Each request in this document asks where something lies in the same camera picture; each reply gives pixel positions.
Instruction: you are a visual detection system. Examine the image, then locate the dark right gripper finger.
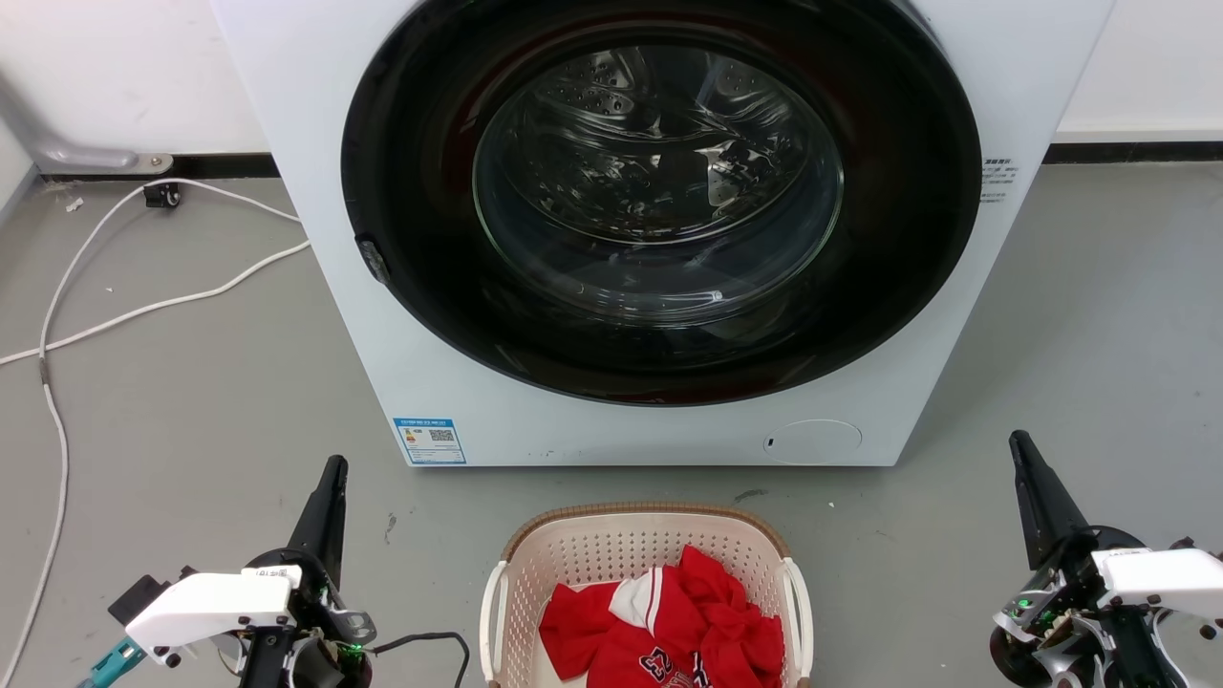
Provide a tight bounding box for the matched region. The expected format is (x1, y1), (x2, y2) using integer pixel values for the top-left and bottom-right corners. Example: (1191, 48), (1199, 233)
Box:
(1009, 429), (1092, 572)

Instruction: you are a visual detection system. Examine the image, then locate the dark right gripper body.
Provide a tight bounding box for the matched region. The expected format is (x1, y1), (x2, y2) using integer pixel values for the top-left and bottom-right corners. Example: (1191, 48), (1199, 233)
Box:
(988, 525), (1174, 688)

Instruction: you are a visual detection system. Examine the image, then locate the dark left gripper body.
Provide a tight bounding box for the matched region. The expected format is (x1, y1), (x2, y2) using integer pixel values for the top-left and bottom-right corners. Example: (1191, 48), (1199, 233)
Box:
(237, 548), (377, 688)

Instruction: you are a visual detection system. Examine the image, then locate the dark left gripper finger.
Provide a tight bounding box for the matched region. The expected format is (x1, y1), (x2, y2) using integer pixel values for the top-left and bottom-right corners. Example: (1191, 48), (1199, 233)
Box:
(286, 455), (350, 590)

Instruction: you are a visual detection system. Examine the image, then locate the beige plastic laundry basket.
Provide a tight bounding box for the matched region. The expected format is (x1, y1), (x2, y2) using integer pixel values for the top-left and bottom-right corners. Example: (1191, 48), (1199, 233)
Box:
(479, 503), (815, 688)

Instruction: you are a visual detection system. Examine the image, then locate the blue energy label sticker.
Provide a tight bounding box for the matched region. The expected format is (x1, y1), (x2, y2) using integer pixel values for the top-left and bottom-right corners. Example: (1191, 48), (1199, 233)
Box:
(393, 416), (467, 466)

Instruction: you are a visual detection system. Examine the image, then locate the round white filter cover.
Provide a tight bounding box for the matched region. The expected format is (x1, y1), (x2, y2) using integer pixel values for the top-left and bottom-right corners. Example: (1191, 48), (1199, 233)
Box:
(762, 419), (864, 466)

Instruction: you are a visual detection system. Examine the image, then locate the black round washer door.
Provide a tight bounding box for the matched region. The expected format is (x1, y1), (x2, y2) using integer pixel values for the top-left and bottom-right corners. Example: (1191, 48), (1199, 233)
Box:
(340, 0), (983, 407)

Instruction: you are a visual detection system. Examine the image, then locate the red and white jersey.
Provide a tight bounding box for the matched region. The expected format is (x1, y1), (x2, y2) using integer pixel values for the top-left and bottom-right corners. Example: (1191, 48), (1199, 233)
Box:
(538, 545), (786, 688)

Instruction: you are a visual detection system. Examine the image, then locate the white front-load washing machine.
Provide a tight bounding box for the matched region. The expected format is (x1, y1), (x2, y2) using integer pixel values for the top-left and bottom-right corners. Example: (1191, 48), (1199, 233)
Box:
(209, 0), (1117, 468)

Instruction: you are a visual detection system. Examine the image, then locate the steel washer drum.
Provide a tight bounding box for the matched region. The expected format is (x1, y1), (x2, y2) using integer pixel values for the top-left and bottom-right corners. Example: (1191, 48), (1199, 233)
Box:
(473, 44), (846, 328)

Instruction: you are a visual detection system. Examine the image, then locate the teal cable connector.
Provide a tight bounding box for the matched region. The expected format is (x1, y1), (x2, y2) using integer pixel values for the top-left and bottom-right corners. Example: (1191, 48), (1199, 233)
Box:
(78, 637), (147, 688)

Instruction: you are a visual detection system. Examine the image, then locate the thick white floor cable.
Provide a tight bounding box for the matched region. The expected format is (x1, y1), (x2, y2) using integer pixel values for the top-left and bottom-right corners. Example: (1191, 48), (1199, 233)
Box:
(0, 239), (312, 368)

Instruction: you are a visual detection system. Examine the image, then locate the thin white floor cable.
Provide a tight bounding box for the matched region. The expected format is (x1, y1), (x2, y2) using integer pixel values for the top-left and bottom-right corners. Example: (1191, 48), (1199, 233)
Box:
(0, 178), (303, 681)

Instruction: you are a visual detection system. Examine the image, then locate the grey wall pipe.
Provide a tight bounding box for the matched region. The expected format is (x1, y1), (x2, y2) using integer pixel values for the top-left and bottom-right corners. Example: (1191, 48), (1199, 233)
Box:
(0, 75), (175, 176)

